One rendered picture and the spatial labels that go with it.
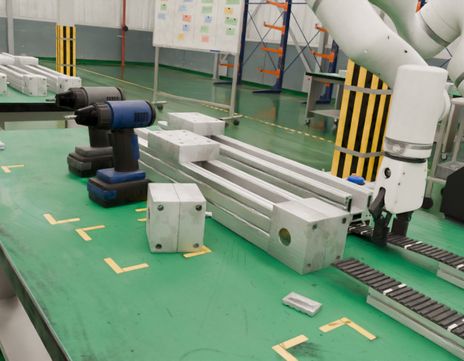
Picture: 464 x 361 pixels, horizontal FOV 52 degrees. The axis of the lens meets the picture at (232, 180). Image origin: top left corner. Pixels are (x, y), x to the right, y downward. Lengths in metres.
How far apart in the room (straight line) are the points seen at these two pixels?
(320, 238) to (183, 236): 0.23
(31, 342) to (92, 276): 0.88
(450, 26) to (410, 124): 0.51
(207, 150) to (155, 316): 0.54
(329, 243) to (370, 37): 0.37
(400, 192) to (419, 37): 0.56
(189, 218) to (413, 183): 0.41
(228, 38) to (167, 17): 1.08
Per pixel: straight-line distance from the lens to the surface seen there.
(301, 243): 0.79
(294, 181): 1.06
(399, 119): 0.89
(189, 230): 0.82
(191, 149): 1.09
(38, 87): 2.63
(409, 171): 0.91
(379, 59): 0.96
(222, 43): 6.57
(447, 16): 1.35
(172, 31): 7.10
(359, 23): 0.93
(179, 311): 0.68
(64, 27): 10.98
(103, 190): 1.02
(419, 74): 0.88
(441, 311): 0.73
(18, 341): 1.63
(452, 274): 0.91
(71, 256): 0.83
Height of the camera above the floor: 1.14
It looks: 16 degrees down
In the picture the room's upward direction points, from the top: 5 degrees clockwise
